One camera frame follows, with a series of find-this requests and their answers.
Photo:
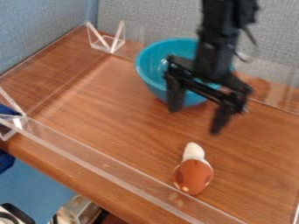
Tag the brown white toy mushroom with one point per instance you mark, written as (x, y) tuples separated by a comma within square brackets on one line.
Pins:
[(193, 173)]

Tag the metal object under table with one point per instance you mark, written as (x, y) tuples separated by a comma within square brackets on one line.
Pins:
[(77, 211)]

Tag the clear acrylic back barrier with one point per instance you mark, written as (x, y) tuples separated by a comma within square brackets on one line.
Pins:
[(276, 86)]

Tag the clear acrylic front barrier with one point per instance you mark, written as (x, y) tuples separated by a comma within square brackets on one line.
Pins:
[(126, 192)]

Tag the clear acrylic barrier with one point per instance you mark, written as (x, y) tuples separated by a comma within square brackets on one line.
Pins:
[(126, 192), (276, 86)]

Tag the clear acrylic left bracket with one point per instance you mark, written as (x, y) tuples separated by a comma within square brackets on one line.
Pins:
[(12, 121)]

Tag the black white object bottom-left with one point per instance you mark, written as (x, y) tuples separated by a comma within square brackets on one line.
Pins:
[(10, 215)]

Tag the blue cloth object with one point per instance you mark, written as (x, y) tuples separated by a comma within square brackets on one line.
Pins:
[(6, 159)]

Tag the clear acrylic corner bracket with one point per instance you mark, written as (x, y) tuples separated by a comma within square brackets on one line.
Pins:
[(106, 44)]

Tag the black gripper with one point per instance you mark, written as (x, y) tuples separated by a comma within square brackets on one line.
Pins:
[(207, 76)]

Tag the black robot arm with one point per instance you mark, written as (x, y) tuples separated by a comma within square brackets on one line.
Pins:
[(225, 16)]

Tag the blue plastic bowl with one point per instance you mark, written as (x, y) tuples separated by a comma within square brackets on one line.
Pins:
[(150, 62)]

